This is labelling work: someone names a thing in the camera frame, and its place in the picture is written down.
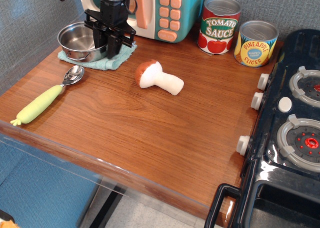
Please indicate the tomato sauce can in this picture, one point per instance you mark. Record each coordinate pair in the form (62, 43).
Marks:
(218, 24)

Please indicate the light blue towel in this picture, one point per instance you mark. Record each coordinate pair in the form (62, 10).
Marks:
(104, 63)

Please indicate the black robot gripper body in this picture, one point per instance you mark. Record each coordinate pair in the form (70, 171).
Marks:
(112, 19)

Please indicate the black table leg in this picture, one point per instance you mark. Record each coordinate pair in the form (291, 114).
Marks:
(108, 207)

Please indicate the toy microwave teal and cream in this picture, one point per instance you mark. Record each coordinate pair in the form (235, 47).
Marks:
(164, 20)

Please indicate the pineapple slices can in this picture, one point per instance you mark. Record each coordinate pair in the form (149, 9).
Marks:
(255, 43)

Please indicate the orange object at corner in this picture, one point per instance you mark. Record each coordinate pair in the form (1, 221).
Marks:
(8, 224)

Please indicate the white stove knob middle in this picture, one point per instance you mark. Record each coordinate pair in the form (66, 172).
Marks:
(256, 100)

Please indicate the white stove knob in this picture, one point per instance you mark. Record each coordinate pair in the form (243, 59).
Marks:
(262, 82)
(256, 100)
(242, 144)

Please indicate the spoon with green handle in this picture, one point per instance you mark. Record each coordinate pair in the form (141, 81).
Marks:
(40, 103)

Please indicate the stainless steel pot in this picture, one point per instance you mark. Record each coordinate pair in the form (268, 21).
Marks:
(78, 45)

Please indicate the white stove knob upper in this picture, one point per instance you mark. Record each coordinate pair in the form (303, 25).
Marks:
(262, 82)

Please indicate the black toy stove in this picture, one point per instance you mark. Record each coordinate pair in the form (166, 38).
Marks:
(280, 176)

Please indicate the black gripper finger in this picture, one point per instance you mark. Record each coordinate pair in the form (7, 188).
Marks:
(99, 38)
(114, 44)

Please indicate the white stove knob lower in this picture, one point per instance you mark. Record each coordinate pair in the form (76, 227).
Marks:
(242, 144)

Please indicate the plush toy mushroom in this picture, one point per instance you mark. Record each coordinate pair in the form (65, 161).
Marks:
(150, 73)

